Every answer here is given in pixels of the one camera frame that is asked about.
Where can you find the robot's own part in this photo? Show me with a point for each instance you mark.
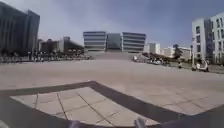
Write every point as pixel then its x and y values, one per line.
pixel 140 122
pixel 74 124

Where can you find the grey paved plaza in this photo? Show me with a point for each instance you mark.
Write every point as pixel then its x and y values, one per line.
pixel 100 70

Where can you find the glass-fronted striped building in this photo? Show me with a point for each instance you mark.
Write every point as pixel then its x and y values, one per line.
pixel 95 40

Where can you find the wide stone steps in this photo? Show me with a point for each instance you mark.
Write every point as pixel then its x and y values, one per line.
pixel 110 55

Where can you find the white multi-storey building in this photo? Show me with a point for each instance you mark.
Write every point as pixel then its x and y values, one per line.
pixel 213 36

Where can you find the row of parked bikes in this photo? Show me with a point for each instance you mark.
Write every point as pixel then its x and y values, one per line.
pixel 155 60
pixel 43 58

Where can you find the low brown building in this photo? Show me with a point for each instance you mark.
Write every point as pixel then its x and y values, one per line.
pixel 68 46

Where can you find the distant white buildings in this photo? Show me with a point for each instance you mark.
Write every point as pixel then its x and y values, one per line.
pixel 153 48

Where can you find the large dark curved building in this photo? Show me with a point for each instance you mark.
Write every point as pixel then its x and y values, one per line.
pixel 16 30

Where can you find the tree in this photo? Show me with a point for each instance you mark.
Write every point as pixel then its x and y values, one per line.
pixel 177 51

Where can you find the small white vehicle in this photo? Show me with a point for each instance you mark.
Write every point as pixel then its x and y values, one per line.
pixel 202 65

